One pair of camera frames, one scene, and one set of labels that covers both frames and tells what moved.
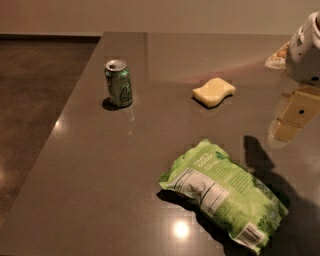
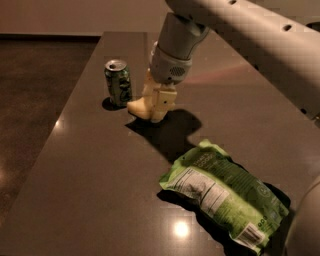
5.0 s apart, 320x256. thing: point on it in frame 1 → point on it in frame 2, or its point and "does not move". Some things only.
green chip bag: x=229 y=193 does not move
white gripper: x=306 y=55 → x=167 y=69
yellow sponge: x=212 y=92 → x=138 y=108
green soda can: x=119 y=83 does not move
